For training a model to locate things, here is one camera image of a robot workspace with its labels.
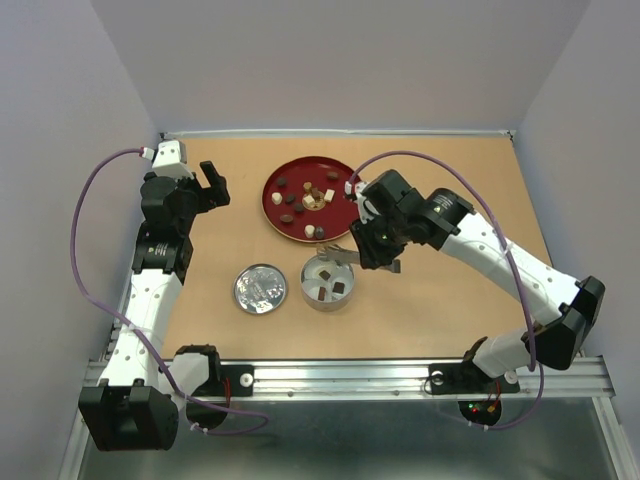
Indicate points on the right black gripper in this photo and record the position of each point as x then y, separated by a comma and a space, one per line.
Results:
371, 255

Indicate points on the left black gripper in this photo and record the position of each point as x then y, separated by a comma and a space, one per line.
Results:
213, 196

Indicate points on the silver metal tongs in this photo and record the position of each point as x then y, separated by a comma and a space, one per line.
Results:
339, 254

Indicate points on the dark square chocolate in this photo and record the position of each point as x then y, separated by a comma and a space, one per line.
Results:
339, 287

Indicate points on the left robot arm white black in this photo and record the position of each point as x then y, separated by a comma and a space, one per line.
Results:
137, 400

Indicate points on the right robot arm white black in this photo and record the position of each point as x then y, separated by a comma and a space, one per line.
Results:
562, 309

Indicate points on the white cube chocolate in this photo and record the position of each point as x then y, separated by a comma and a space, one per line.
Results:
329, 194

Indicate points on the white square chocolate centre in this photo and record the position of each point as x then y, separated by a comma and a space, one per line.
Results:
309, 201

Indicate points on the white paper cup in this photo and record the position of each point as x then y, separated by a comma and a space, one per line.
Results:
345, 276
314, 264
311, 288

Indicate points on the red round tray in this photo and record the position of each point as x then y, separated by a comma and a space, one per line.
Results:
308, 176

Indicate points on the round silver tin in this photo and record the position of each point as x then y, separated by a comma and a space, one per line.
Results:
334, 304

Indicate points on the silver tin lid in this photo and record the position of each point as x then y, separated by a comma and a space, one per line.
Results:
260, 289

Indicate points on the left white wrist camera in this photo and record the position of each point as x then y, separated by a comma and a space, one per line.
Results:
170, 161

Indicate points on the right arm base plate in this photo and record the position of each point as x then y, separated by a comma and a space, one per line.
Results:
450, 378

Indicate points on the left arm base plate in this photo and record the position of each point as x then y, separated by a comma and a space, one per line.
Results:
236, 381

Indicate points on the aluminium mounting rail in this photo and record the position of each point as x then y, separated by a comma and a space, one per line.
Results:
400, 379

